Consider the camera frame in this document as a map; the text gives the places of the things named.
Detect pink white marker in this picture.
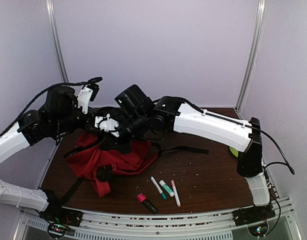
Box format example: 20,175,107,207
171,180,181,207

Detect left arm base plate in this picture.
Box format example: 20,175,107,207
39,208,83,227

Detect pink black highlighter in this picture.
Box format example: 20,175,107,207
136,193,159,214

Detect aluminium corner post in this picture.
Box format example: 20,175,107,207
235,0,268,116
45,0,69,83

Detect white green glue stick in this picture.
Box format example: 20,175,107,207
159,180,175,197

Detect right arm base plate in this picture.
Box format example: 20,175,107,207
232,203,276,226

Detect green plate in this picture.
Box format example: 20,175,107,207
229,147,239,158

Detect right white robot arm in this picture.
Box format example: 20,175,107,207
115,84,270,221

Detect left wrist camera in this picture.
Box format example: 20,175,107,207
77,83,99,115

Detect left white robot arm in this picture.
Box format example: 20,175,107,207
0,76,103,222

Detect left aluminium corner post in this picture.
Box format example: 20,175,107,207
45,0,69,83

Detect red backpack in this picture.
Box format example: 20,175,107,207
59,106,210,207

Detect teal white marker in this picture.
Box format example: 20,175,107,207
150,176,167,200

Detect right aluminium corner post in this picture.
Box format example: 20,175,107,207
235,0,268,116

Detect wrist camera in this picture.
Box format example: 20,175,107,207
94,113,120,138
77,83,99,115

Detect aluminium front rail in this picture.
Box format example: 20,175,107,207
18,197,294,240

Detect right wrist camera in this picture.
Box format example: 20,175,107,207
94,113,120,138

